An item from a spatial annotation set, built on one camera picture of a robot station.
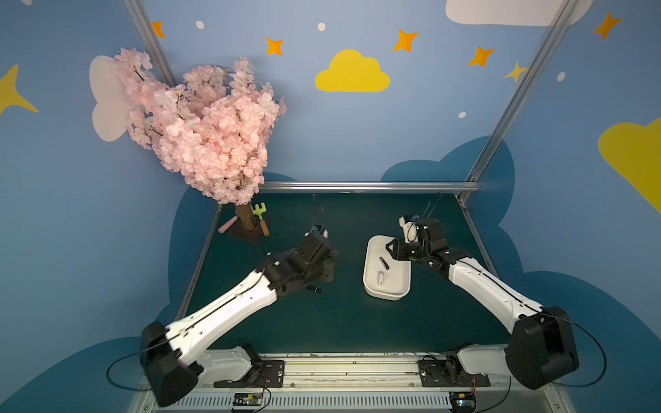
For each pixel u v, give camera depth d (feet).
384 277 3.06
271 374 2.42
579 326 1.33
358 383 2.41
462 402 2.39
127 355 1.23
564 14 2.27
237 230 3.57
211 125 2.01
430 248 2.17
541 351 1.36
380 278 3.05
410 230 2.45
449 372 2.20
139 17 2.27
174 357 1.25
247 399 2.35
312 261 1.81
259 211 3.75
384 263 3.21
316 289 2.97
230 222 3.55
